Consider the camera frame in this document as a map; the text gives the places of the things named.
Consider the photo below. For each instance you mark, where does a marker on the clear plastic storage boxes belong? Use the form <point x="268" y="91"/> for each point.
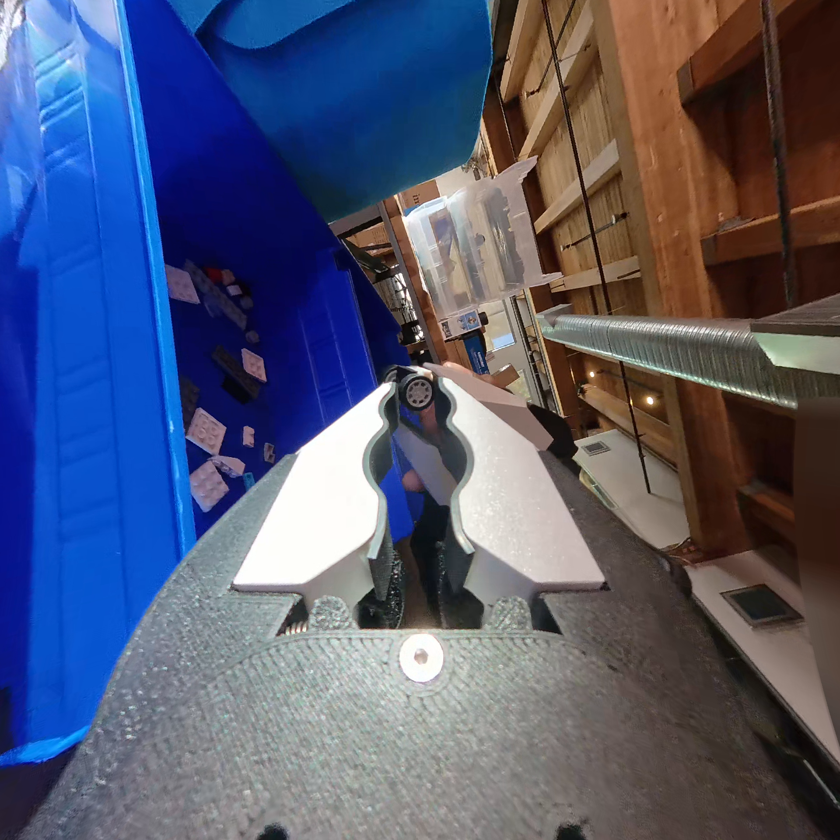
<point x="472" y="249"/>

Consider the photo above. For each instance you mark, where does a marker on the blue fabric chair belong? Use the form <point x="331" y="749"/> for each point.
<point x="361" y="98"/>

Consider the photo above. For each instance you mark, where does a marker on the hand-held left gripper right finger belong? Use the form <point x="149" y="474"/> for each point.
<point x="518" y="525"/>

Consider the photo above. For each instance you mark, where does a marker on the square ceiling vent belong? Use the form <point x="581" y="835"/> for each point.
<point x="761" y="605"/>
<point x="594" y="448"/>

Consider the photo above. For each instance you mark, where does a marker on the large blue plastic bin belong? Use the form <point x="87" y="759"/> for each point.
<point x="85" y="394"/>

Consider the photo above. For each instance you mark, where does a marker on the pile of loose toy bricks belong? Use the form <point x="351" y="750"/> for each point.
<point x="207" y="430"/>

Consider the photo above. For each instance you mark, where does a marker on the small grey black brick assembly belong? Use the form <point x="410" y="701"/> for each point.
<point x="418" y="392"/>

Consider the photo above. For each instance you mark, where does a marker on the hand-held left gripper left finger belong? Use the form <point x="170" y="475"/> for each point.
<point x="315" y="525"/>

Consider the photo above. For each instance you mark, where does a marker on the dark metal pipe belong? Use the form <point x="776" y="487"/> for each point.
<point x="778" y="131"/>

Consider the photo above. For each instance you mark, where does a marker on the person's right hand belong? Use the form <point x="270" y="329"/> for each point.
<point x="433" y="421"/>

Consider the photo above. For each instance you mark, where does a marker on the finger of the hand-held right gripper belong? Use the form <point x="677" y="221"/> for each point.
<point x="689" y="354"/>

